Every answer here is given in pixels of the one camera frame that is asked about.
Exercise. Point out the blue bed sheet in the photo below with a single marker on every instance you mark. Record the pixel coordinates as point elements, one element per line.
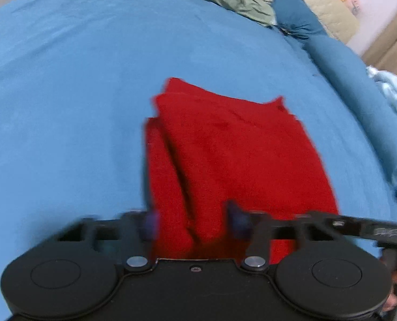
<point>68,107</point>

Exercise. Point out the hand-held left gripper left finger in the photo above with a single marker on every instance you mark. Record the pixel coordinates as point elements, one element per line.
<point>150,225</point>

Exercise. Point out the light blue blanket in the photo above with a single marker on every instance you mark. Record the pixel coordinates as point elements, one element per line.
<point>395,90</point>

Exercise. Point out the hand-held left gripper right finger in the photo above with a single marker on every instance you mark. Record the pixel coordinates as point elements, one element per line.
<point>237,223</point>

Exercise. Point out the pink plush toy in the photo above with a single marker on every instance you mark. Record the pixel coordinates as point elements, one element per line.
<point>352,4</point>

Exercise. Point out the red knit sweater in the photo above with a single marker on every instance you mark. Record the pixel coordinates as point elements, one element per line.
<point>238,160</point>

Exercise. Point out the blue pillow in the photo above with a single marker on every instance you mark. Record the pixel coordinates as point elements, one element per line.
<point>295,16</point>

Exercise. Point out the blue duvet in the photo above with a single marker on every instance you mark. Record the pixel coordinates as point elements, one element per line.
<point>352,93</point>

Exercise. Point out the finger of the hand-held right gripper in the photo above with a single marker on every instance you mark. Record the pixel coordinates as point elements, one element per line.
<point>339,223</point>

